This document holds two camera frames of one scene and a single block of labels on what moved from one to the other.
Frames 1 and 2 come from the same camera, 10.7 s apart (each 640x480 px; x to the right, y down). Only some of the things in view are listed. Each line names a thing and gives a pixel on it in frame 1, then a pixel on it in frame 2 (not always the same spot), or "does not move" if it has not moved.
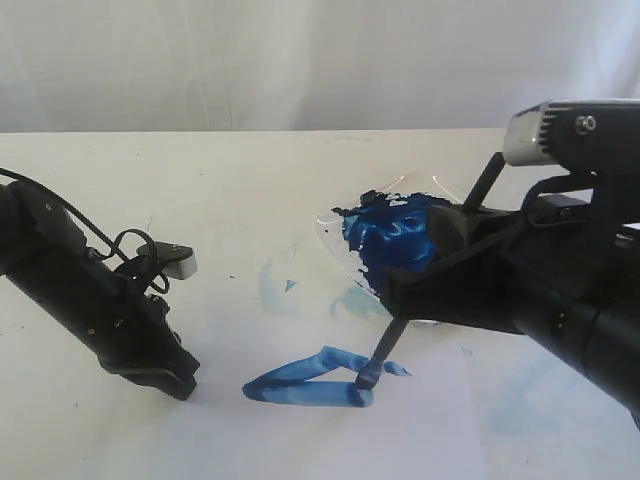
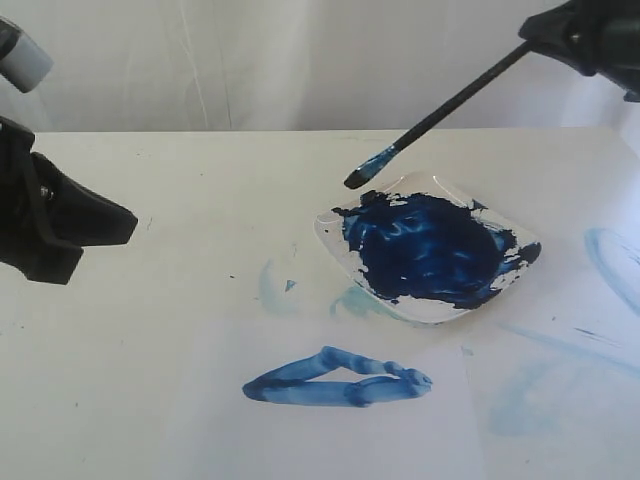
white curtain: (306, 65) does not move
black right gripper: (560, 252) → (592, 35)
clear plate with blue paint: (383, 230) does not move
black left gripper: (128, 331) → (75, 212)
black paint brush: (372, 370) → (367, 169)
